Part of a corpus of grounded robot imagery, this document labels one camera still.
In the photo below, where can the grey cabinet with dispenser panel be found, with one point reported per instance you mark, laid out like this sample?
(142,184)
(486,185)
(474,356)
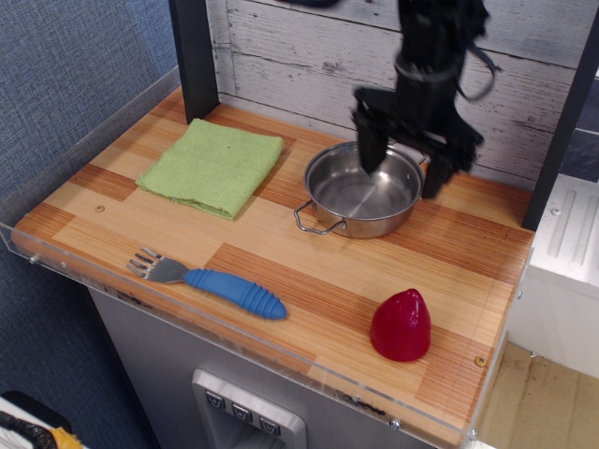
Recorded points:
(199,394)

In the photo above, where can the white toy sink unit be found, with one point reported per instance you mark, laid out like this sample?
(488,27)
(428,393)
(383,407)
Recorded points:
(555,310)

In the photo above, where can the blue handled metal fork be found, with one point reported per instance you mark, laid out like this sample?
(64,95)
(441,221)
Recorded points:
(250,296)

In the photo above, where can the clear acrylic edge guard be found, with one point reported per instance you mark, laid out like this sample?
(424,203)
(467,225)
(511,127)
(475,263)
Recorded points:
(463,252)

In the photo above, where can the dark left frame post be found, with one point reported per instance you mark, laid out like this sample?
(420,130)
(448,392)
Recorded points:
(193,43)

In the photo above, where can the stainless steel sauce pot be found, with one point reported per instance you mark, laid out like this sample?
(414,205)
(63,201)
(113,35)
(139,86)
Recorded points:
(346,200)

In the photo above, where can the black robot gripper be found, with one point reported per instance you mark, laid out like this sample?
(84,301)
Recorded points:
(421,115)

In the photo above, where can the yellow object bottom left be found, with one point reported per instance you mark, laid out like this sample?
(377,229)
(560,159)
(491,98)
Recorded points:
(64,439)

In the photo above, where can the dark frame post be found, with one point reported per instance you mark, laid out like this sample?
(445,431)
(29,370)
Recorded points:
(193,43)
(572,108)

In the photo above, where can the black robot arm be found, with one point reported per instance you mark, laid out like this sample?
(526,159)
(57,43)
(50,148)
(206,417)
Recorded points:
(436,36)

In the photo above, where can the green folded cloth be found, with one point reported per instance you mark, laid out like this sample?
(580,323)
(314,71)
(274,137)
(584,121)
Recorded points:
(213,168)

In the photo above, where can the dark right frame post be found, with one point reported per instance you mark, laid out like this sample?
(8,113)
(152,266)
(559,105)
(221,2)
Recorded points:
(572,108)

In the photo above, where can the red plastic strawberry toy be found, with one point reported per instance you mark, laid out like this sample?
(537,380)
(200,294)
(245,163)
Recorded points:
(401,327)

